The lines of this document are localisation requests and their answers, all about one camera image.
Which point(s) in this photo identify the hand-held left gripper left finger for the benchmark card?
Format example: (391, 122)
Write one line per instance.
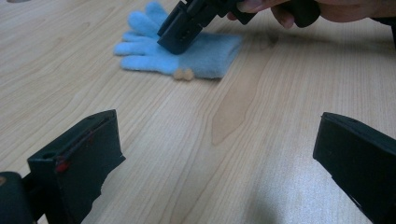
(81, 165)

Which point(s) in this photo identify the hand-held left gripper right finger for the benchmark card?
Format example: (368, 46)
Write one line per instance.
(358, 161)

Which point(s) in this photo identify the blue knitted glove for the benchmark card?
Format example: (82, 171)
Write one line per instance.
(211, 53)

